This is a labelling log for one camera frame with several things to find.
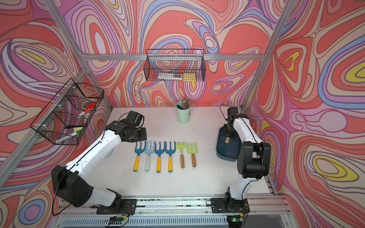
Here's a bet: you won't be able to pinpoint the green circuit board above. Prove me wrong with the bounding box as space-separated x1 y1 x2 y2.
108 216 129 225

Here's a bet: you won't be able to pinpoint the green capped marker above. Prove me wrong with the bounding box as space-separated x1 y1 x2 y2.
55 127 84 143

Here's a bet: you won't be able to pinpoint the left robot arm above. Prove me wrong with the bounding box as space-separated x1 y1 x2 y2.
51 111 147 208

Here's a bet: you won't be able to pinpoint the lime green hand tool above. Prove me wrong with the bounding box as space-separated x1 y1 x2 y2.
176 142 187 169

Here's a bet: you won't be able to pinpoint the aluminium frame post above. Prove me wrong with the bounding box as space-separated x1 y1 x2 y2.
240 0 298 110

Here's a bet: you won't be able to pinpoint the yellow item in basket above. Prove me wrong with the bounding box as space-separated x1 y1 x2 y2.
182 73 196 82

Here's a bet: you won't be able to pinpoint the light blue rake pale handle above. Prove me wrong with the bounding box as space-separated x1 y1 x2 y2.
145 141 156 172

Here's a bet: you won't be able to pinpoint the mint green pen cup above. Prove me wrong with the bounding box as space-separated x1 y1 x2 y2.
176 101 191 124

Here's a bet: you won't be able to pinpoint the clear box in basket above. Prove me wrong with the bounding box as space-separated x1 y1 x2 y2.
157 72 183 81

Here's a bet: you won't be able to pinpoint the red capped marker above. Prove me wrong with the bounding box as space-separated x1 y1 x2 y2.
78 104 96 117

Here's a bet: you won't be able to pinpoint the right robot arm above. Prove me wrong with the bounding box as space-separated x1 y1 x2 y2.
223 107 271 207

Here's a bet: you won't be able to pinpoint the teal storage box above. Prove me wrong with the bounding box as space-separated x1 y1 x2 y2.
216 127 242 162

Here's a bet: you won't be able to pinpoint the black wire back basket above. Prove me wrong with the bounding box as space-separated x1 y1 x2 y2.
143 48 206 82

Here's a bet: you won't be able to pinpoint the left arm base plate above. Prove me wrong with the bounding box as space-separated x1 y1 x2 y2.
97 199 137 215

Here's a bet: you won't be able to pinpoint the aluminium front rail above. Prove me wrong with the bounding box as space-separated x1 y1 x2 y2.
48 195 299 228

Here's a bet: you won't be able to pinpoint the grey flat case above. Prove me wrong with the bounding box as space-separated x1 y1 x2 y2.
106 148 115 157

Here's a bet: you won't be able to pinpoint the black wire side basket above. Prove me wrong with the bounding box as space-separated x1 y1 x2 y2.
30 79 104 145

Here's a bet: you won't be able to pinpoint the pens in cup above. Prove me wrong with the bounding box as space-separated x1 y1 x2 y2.
176 98 190 110

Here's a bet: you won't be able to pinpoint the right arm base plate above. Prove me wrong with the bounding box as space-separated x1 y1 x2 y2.
210 198 250 214

